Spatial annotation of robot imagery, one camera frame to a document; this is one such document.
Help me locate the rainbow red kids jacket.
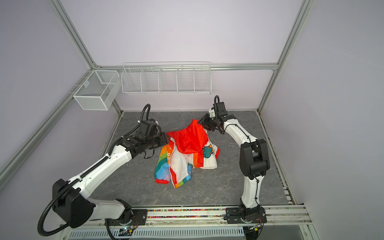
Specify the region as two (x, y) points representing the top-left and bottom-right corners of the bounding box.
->
(155, 120), (220, 188)

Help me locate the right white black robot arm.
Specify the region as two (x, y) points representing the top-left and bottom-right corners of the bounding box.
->
(199, 96), (271, 211)

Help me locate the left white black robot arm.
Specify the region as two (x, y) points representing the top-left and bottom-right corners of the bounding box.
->
(52, 119), (169, 228)

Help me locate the small white mesh basket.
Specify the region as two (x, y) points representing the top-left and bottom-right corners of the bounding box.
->
(74, 70), (121, 111)

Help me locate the white vent grille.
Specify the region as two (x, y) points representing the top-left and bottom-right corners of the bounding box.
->
(68, 227), (245, 240)

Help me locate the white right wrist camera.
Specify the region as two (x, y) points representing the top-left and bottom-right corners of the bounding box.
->
(209, 108), (216, 118)

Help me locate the long white wire basket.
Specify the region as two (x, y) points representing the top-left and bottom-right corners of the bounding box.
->
(121, 62), (212, 94)

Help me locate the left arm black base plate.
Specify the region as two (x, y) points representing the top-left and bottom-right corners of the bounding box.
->
(107, 209), (148, 226)

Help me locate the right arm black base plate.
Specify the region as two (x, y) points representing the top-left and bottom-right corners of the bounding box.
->
(224, 205), (267, 224)

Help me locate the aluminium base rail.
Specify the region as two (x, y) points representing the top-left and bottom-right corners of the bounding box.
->
(59, 205), (313, 230)

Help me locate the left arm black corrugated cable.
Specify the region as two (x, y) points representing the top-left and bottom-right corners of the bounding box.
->
(37, 103), (151, 237)

